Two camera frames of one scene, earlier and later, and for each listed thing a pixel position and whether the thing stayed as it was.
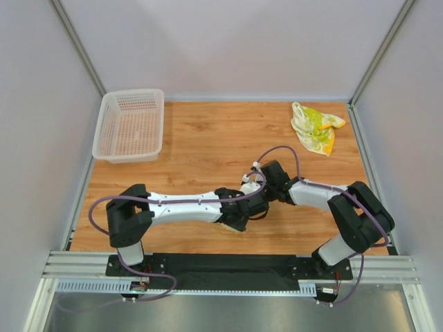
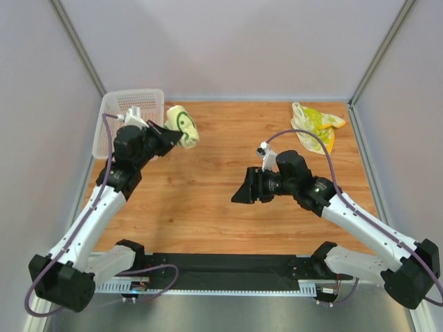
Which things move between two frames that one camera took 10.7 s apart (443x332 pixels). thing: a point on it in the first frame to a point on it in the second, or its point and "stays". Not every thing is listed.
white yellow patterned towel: (314, 129) stays
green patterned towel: (230, 228) to (179, 120)
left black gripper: (258, 205) to (156, 139)
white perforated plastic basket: (129, 126) stays
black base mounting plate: (232, 271) stays
